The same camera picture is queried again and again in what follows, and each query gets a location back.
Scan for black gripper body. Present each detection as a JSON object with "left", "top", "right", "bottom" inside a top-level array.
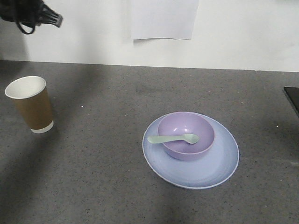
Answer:
[{"left": 0, "top": 0, "right": 50, "bottom": 24}]

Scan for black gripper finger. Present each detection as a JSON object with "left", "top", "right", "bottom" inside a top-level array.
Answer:
[
  {"left": 44, "top": 5, "right": 63, "bottom": 22},
  {"left": 41, "top": 20, "right": 62, "bottom": 28}
]

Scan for brown paper cup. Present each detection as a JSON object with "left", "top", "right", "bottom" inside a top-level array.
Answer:
[{"left": 5, "top": 76, "right": 54, "bottom": 133}]

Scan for lilac plastic bowl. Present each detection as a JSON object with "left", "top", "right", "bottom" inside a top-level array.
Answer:
[{"left": 157, "top": 112, "right": 215, "bottom": 161}]

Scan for pale green plastic spoon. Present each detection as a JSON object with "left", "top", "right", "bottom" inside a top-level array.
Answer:
[{"left": 147, "top": 133, "right": 199, "bottom": 144}]

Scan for light blue plastic plate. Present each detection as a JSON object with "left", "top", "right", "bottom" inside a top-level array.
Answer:
[{"left": 142, "top": 115, "right": 239, "bottom": 189}]

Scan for black induction cooktop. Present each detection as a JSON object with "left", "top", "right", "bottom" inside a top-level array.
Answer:
[{"left": 283, "top": 86, "right": 299, "bottom": 116}]

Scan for white paper sheet on wall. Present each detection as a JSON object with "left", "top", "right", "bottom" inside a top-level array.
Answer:
[{"left": 130, "top": 0, "right": 199, "bottom": 40}]

